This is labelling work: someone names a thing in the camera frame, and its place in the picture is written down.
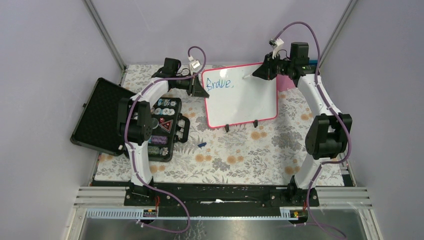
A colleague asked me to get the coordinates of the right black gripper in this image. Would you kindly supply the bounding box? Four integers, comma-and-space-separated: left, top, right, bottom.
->
252, 52, 294, 81

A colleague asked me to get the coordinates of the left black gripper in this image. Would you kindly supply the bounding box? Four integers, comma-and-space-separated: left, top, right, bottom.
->
173, 72, 209, 98

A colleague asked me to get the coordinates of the pink framed whiteboard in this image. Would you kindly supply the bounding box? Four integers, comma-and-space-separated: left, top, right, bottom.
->
201, 63, 278, 129

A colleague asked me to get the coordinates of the blue marker cap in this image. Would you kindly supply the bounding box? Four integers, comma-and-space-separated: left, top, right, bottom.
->
197, 142, 207, 148

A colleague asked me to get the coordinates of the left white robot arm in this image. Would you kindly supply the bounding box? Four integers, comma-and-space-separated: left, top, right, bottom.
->
117, 56, 210, 206

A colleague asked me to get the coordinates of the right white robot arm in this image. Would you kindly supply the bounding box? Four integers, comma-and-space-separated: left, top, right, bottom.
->
252, 38, 353, 206

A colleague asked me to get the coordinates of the pink eraser block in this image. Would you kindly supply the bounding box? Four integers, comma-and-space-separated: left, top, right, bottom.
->
276, 74, 296, 92

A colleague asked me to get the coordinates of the blue corner object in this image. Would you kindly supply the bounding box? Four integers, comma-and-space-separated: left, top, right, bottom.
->
309, 60, 320, 66

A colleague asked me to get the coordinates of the floral table mat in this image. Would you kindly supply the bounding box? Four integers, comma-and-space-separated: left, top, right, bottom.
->
96, 64, 345, 186

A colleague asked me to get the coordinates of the open black case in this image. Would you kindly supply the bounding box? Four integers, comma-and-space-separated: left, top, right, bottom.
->
70, 77, 190, 162

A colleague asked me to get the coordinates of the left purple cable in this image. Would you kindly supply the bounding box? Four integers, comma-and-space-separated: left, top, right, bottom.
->
123, 46, 208, 234

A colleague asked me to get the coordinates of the purple cable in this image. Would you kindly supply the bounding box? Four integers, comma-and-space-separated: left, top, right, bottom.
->
123, 46, 208, 234
273, 21, 353, 239

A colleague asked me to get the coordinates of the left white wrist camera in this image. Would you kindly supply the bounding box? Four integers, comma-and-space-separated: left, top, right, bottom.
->
188, 56, 201, 73

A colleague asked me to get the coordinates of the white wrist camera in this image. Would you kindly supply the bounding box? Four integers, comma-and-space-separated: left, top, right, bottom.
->
269, 37, 284, 59
188, 56, 201, 73

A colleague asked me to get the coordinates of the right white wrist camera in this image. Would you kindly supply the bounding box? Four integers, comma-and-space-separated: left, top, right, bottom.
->
269, 37, 284, 59

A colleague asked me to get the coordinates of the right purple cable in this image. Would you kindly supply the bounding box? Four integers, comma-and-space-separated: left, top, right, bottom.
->
273, 21, 353, 239

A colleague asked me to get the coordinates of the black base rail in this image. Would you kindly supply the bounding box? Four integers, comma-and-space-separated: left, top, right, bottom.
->
124, 182, 320, 218

